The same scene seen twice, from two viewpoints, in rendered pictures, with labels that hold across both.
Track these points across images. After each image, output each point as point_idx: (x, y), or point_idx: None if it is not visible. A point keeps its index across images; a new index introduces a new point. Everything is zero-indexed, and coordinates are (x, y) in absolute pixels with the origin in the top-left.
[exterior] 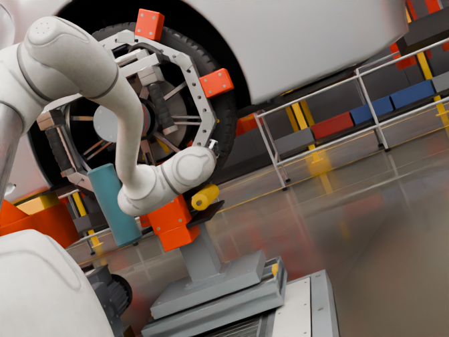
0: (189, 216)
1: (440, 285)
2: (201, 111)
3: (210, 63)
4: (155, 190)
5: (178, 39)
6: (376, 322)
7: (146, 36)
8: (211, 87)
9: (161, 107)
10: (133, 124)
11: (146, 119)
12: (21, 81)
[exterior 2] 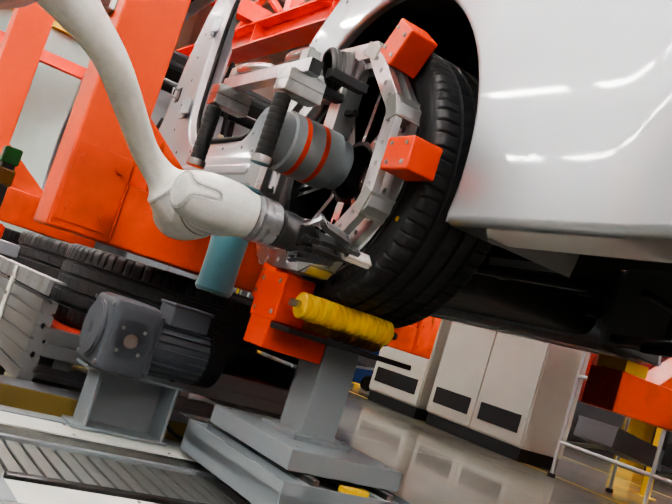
0: (294, 320)
1: None
2: (365, 184)
3: (441, 134)
4: (162, 202)
5: (433, 83)
6: None
7: (386, 56)
8: (390, 156)
9: (265, 124)
10: (98, 70)
11: (321, 161)
12: None
